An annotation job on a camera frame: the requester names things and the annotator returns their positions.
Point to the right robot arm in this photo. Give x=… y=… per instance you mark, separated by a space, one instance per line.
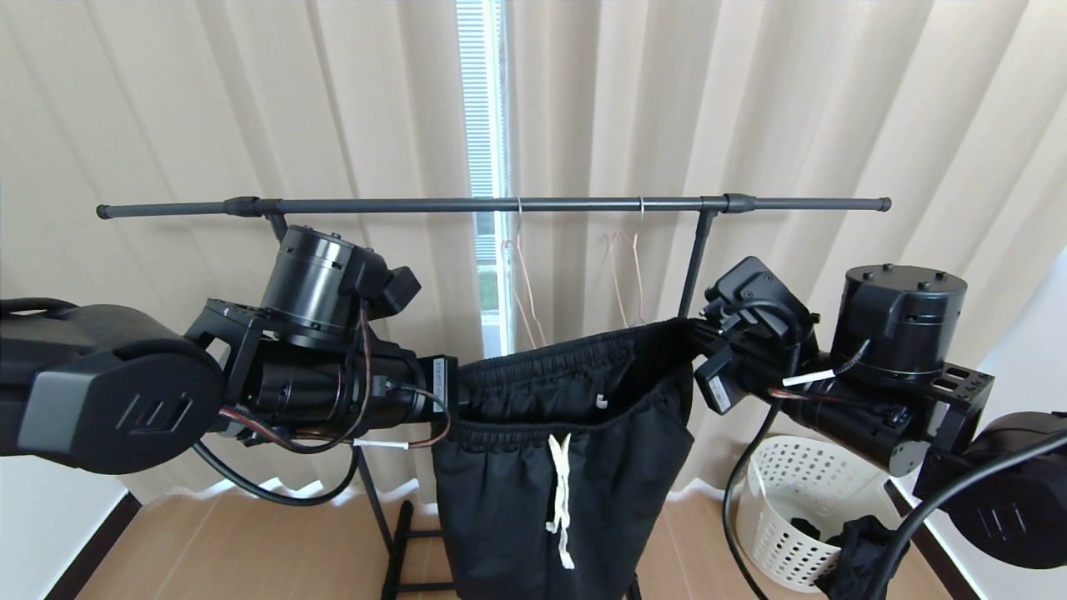
x=900 y=325

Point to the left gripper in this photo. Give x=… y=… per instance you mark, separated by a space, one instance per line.
x=300 y=387

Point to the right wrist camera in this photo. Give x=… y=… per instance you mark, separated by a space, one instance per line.
x=750 y=292

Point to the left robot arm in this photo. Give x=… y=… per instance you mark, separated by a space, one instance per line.
x=108 y=392

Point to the pink clothes hanger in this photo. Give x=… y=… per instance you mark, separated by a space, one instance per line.
x=527 y=283
x=638 y=267

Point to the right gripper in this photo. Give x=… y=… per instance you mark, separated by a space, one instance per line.
x=859 y=425

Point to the window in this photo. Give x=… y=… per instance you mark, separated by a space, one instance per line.
x=479 y=100

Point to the beige curtain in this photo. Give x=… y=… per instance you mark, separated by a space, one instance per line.
x=250 y=108
x=750 y=108

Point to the black clothes rack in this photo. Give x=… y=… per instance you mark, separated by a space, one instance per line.
x=375 y=205

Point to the black garment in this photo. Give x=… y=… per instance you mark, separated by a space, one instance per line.
x=867 y=554

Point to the white laundry basket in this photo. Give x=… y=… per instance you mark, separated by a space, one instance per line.
x=792 y=483

